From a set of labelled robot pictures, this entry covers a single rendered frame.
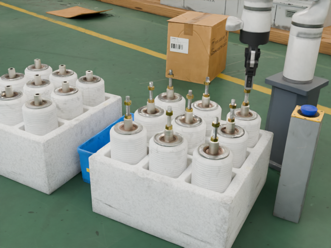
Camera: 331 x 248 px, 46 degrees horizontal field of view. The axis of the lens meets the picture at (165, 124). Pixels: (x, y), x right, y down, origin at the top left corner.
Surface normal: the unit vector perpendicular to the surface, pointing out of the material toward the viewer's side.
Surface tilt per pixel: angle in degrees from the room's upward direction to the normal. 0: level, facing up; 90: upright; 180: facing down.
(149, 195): 90
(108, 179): 90
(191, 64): 89
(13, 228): 0
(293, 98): 90
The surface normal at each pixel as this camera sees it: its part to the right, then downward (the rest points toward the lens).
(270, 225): 0.02, -0.89
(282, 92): -0.72, 0.30
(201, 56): -0.46, 0.39
